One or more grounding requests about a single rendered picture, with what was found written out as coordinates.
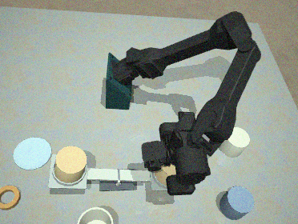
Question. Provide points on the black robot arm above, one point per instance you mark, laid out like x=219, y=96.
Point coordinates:
x=218, y=116

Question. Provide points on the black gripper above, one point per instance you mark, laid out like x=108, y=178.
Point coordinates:
x=173, y=187

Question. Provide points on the tan ring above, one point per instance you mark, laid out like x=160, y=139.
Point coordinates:
x=14, y=202

